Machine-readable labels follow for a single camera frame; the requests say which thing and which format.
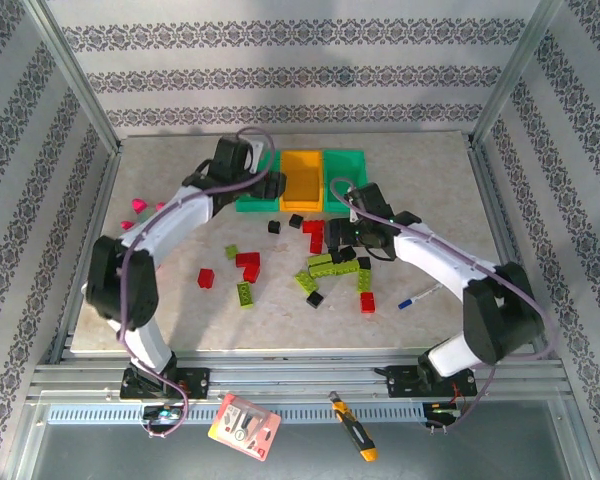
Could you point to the plush toy with pink horns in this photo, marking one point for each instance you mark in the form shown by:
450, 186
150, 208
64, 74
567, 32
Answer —
140, 205

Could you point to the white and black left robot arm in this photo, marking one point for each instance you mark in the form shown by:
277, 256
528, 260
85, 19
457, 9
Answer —
175, 215

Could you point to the small red lego brick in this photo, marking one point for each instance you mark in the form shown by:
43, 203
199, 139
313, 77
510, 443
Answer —
206, 278

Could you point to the pink blister pack of tools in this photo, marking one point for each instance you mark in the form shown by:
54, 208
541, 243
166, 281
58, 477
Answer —
242, 427

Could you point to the yellow and black utility knife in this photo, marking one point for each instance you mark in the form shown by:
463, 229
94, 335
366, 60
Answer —
352, 425

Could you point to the green plastic bin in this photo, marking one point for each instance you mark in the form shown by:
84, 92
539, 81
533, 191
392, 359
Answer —
347, 167
252, 206

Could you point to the small circuit board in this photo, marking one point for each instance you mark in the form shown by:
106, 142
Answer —
445, 410
162, 413

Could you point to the aluminium frame side rail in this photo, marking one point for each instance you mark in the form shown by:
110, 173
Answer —
495, 210
100, 200

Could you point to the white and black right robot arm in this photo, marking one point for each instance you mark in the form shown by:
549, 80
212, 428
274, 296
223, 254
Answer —
430, 255

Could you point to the grey sheet metal tray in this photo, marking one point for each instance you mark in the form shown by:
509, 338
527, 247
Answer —
455, 450

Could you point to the aluminium frame post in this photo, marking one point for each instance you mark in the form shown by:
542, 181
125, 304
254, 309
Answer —
512, 75
75, 75

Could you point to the long lime lego brick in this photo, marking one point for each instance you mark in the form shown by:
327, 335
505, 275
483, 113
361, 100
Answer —
364, 281
305, 281
245, 294
349, 268
322, 271
319, 260

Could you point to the small black lego brick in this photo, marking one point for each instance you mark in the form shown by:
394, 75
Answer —
295, 221
274, 227
364, 263
315, 299
336, 259

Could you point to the yellow plastic bin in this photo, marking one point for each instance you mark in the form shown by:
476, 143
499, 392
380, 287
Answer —
302, 185

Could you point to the white marker with blue cap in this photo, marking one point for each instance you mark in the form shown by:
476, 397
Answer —
420, 296

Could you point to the small lime lego brick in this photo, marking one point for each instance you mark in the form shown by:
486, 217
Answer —
231, 251

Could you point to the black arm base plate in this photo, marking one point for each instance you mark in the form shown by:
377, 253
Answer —
197, 382
400, 382

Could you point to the red L-shaped lego piece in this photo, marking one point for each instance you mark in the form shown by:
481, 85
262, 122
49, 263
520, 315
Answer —
247, 260

